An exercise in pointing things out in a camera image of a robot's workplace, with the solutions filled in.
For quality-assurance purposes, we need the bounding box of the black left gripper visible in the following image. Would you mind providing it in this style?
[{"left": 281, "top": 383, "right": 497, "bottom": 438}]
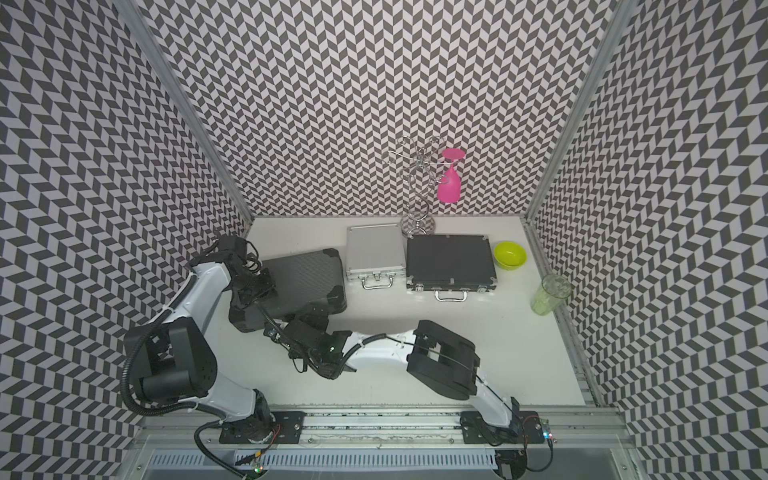
[{"left": 228, "top": 268, "right": 278, "bottom": 306}]

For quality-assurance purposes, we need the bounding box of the large black poker case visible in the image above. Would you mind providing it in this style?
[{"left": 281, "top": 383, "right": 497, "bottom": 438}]
[{"left": 228, "top": 248, "right": 347, "bottom": 333}]

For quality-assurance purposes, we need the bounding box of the small silver poker case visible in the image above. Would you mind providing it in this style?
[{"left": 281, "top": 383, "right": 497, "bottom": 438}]
[{"left": 344, "top": 223, "right": 406, "bottom": 291}]

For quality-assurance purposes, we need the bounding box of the black carbon poker case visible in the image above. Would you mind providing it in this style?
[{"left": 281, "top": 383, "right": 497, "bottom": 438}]
[{"left": 405, "top": 234, "right": 498, "bottom": 302}]

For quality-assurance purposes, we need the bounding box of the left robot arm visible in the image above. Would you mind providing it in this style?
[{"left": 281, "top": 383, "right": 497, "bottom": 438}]
[{"left": 119, "top": 235, "right": 279, "bottom": 443}]

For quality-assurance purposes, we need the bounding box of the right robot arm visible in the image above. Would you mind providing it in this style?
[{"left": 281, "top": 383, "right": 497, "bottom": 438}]
[{"left": 264, "top": 317, "right": 524, "bottom": 446}]

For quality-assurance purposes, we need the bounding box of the pink wine glass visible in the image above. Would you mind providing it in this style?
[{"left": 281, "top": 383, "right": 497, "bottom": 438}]
[{"left": 437, "top": 148, "right": 466, "bottom": 204}]

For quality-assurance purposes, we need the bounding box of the lime green bowl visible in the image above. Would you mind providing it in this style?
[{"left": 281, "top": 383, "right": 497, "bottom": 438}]
[{"left": 493, "top": 241, "right": 527, "bottom": 271}]

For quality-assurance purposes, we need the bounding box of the green translucent cup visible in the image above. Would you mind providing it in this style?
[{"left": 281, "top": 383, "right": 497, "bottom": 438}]
[{"left": 530, "top": 274, "right": 574, "bottom": 316}]

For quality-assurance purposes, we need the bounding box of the chrome wire glass rack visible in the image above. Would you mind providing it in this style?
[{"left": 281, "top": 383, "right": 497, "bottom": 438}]
[{"left": 385, "top": 136, "right": 441, "bottom": 239}]

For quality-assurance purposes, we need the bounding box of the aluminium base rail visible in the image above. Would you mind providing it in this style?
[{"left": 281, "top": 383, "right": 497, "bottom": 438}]
[{"left": 129, "top": 405, "right": 635, "bottom": 450}]

